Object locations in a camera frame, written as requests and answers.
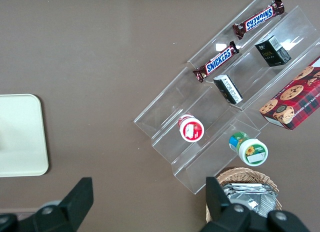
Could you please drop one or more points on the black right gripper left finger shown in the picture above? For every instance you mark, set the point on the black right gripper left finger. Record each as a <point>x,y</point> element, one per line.
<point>75,204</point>

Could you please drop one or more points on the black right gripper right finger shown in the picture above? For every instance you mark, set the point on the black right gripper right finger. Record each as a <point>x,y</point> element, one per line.
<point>217,207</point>

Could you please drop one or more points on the light wicker basket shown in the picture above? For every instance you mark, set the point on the light wicker basket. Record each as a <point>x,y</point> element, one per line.
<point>250,172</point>

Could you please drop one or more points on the cream plastic tray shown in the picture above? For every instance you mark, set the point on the cream plastic tray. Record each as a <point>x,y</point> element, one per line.
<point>22,142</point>

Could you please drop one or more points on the silver foil packets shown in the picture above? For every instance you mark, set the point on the silver foil packets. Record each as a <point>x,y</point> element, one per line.
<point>250,197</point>

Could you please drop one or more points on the green lidded yogurt cup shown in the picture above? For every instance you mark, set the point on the green lidded yogurt cup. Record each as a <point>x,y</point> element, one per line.
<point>252,152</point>

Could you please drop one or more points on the red lidded yogurt cup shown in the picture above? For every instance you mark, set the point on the red lidded yogurt cup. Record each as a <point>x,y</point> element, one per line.
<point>192,129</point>

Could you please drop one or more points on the clear acrylic step display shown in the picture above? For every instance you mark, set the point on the clear acrylic step display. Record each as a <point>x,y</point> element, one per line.
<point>165,112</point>

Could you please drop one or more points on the small black carton box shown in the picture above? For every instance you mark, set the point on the small black carton box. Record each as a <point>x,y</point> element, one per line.
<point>228,89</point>
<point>272,54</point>

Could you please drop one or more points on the red plaid cookie box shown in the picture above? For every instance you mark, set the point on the red plaid cookie box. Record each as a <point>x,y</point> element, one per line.
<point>295,102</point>

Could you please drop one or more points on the Snickers chocolate bar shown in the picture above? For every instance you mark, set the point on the Snickers chocolate bar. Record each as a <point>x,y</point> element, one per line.
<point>258,18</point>
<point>217,62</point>

